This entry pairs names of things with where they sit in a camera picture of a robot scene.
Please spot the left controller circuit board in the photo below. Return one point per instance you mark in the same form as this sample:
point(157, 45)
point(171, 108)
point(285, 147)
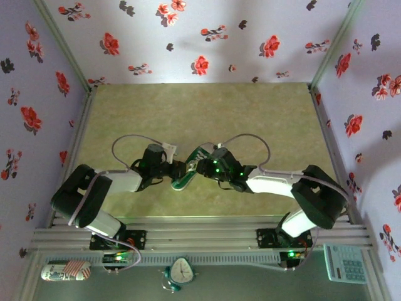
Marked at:
point(117, 257)

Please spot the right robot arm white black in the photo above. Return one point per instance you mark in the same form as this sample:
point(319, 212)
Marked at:
point(272, 183)

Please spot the light blue desk calculator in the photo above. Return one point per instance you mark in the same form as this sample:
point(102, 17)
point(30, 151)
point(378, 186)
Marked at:
point(344, 266)

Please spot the controller circuit board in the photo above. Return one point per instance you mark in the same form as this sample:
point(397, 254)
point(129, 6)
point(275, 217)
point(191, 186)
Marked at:
point(117, 257)
point(293, 254)

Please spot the grey aluminium base rail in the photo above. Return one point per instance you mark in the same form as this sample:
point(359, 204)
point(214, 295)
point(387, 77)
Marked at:
point(200, 235)

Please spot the grey aluminium side rail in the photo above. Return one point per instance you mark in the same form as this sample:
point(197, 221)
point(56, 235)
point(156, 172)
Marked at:
point(80, 131)
point(329, 138)

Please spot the green canvas sneaker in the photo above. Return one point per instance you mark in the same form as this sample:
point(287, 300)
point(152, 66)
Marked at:
point(184, 184)

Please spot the right controller circuit board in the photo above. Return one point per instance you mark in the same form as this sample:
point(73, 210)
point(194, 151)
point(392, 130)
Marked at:
point(293, 254)

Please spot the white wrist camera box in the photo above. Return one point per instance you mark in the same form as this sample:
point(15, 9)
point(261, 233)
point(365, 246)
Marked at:
point(219, 146)
point(170, 149)

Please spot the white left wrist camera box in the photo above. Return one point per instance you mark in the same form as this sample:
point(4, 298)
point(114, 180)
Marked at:
point(170, 149)

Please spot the printed white red tin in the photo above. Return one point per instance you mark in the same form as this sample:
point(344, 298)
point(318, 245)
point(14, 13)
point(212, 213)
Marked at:
point(62, 272)

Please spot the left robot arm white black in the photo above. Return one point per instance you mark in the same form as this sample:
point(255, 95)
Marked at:
point(122, 182)

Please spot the grey aluminium corner post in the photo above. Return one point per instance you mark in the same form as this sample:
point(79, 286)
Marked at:
point(62, 40)
point(336, 40)

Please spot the teal alarm clock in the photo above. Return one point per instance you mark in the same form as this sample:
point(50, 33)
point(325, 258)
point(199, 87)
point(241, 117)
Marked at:
point(181, 271)

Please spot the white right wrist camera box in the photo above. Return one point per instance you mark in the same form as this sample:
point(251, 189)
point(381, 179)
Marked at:
point(219, 146)

